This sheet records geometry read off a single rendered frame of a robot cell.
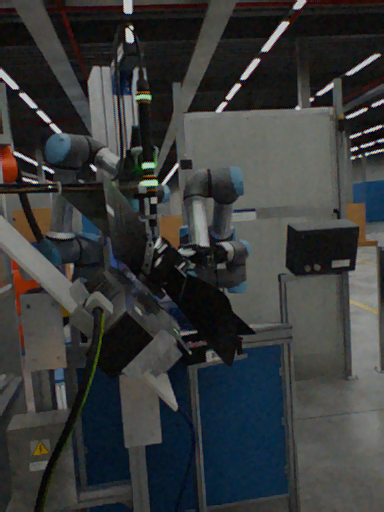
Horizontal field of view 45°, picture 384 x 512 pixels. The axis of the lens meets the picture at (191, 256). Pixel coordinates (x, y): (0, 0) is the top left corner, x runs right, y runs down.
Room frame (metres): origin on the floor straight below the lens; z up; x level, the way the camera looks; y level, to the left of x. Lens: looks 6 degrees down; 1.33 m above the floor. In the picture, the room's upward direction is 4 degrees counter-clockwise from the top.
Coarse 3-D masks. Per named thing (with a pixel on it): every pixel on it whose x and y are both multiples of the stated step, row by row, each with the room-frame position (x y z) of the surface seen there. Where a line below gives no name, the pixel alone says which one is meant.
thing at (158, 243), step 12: (156, 240) 1.29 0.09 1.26; (168, 240) 1.27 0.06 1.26; (156, 252) 1.26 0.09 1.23; (168, 252) 1.25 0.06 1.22; (156, 264) 1.25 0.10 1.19; (168, 264) 1.25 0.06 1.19; (180, 264) 1.26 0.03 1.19; (144, 276) 1.23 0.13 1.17; (156, 276) 1.26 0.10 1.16; (168, 276) 1.26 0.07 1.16; (156, 288) 1.24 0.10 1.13
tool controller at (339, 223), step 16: (288, 224) 1.86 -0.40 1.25; (304, 224) 1.85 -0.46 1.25; (320, 224) 1.84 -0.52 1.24; (336, 224) 1.84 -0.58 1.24; (352, 224) 1.83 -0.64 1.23; (288, 240) 1.87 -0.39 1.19; (304, 240) 1.78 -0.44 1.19; (320, 240) 1.79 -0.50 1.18; (336, 240) 1.80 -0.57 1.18; (352, 240) 1.82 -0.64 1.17; (288, 256) 1.87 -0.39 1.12; (304, 256) 1.80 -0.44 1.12; (320, 256) 1.81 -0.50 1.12; (336, 256) 1.82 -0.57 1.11; (352, 256) 1.84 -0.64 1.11; (304, 272) 1.82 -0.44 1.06; (320, 272) 1.83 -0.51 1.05; (336, 272) 1.85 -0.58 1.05
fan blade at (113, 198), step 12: (108, 180) 1.09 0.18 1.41; (108, 192) 1.05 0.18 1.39; (108, 204) 1.02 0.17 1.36; (120, 204) 1.09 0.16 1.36; (108, 216) 1.00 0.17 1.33; (120, 216) 1.07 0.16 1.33; (132, 216) 1.14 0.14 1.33; (120, 228) 1.05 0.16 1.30; (132, 228) 1.12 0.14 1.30; (120, 240) 1.04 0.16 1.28; (132, 240) 1.11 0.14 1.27; (144, 240) 1.19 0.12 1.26; (120, 252) 1.02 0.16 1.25; (132, 252) 1.11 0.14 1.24; (144, 252) 1.19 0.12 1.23; (132, 264) 1.11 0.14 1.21
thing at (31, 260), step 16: (0, 224) 1.22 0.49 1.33; (0, 240) 1.08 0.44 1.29; (16, 240) 1.22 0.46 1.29; (16, 256) 1.08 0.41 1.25; (32, 256) 1.22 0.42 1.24; (32, 272) 1.09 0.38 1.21; (48, 272) 1.22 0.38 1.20; (48, 288) 1.09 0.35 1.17; (64, 288) 1.21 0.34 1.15; (64, 304) 1.10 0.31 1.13; (160, 384) 1.20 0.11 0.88
